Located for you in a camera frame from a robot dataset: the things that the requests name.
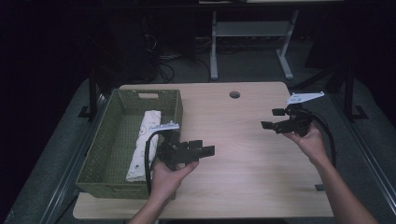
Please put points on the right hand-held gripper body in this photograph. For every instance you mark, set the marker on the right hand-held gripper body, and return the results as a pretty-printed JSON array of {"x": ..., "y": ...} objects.
[{"x": 299, "y": 123}]

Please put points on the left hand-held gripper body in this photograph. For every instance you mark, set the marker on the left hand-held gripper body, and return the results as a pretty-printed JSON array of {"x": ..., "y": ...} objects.
[{"x": 172, "y": 152}]

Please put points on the white printed cloth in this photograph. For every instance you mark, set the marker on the white printed cloth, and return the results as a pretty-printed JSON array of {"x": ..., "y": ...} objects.
[{"x": 146, "y": 124}]

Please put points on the green woven basket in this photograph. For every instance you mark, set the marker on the green woven basket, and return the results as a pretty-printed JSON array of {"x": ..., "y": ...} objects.
[{"x": 106, "y": 149}]

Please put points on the person's right hand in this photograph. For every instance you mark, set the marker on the person's right hand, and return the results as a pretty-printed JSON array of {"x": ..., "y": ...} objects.
[{"x": 313, "y": 146}]

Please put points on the person's left hand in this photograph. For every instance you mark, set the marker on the person's left hand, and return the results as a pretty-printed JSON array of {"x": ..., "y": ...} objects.
[{"x": 165, "y": 183}]

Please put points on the black metal stand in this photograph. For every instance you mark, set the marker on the black metal stand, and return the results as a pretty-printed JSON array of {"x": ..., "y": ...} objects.
[
  {"x": 349, "y": 93},
  {"x": 92, "y": 93}
]

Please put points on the small dark bracket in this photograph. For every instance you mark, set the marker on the small dark bracket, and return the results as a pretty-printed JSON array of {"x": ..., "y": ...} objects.
[{"x": 319, "y": 187}]

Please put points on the grey metal rail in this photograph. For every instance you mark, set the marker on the grey metal rail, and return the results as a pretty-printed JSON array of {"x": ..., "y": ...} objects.
[
  {"x": 370, "y": 158},
  {"x": 71, "y": 161}
]

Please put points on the white metal desk frame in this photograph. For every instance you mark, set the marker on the white metal desk frame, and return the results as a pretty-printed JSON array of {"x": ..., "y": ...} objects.
[{"x": 249, "y": 29}]

